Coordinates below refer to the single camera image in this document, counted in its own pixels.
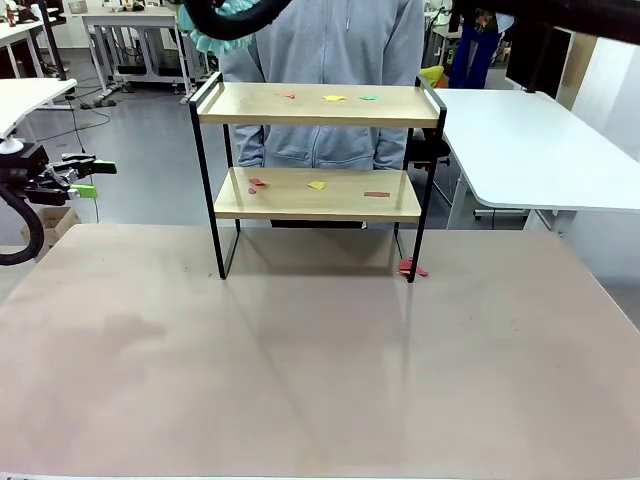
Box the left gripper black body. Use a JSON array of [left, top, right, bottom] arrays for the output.
[[0, 143, 69, 206]]

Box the teal microfiber duster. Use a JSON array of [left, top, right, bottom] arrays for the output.
[[177, 0, 256, 57]]

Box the person's left forearm grey sleeve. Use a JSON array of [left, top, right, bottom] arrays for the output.
[[372, 127, 409, 171]]

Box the person's right forearm grey sleeve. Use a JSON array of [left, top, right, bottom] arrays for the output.
[[234, 123, 269, 169]]

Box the cardboard box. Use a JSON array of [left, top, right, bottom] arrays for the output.
[[20, 205, 81, 247]]

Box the white side table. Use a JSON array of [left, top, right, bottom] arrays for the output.
[[0, 77, 79, 140]]

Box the white-legged wooden background table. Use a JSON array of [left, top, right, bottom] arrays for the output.
[[79, 5, 211, 104]]

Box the person in grey hoodie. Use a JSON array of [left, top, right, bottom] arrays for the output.
[[219, 0, 426, 170]]

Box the black office chair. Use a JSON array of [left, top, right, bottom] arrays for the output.
[[404, 128, 451, 169]]

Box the yellow bag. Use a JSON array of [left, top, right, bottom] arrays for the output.
[[418, 64, 446, 87]]

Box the background person floral shirt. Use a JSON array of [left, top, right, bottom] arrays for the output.
[[447, 0, 516, 90]]

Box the large white table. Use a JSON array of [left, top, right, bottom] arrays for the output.
[[432, 87, 640, 236]]

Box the black monitor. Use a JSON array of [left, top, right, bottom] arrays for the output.
[[505, 22, 572, 100]]

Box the black stand pole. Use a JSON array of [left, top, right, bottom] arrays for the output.
[[528, 24, 557, 95]]

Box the brown cardboard panel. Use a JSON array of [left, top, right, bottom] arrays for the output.
[[555, 30, 606, 106]]

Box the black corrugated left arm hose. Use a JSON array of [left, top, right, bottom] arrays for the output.
[[0, 182, 42, 267]]

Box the black frame wooden two-tier shelf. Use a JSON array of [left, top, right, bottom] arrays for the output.
[[188, 71, 448, 284]]

